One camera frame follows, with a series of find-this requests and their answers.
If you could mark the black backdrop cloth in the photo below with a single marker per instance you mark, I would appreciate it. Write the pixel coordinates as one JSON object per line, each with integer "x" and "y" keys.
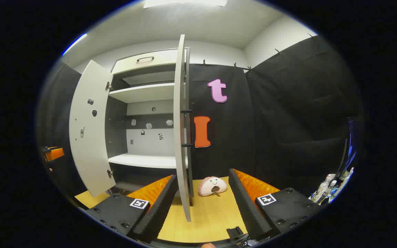
{"x": 288, "y": 120}

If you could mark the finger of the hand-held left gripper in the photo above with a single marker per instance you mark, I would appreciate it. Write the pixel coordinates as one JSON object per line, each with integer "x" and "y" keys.
{"x": 54, "y": 154}

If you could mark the white cabinet door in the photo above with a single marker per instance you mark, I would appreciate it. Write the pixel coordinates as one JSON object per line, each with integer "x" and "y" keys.
{"x": 180, "y": 137}
{"x": 88, "y": 155}

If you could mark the pink and white plush toy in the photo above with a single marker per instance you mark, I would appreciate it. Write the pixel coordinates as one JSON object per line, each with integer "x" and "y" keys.
{"x": 212, "y": 184}

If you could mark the white cabinet drawer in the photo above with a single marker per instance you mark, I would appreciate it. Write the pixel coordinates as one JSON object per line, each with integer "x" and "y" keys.
{"x": 157, "y": 60}

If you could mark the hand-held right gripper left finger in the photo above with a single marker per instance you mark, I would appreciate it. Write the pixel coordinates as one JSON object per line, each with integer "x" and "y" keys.
{"x": 160, "y": 210}

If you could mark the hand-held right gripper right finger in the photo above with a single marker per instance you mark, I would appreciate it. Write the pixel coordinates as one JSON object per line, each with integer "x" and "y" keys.
{"x": 246, "y": 210}

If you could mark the white pen tray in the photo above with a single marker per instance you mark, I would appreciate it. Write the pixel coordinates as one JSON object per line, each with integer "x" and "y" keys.
{"x": 317, "y": 198}

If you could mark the white and grey cabinet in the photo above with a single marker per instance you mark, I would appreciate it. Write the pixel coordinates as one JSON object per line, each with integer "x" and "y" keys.
{"x": 146, "y": 92}

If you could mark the ceiling light panel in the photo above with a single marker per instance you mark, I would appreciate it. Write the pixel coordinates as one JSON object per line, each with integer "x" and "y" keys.
{"x": 184, "y": 2}

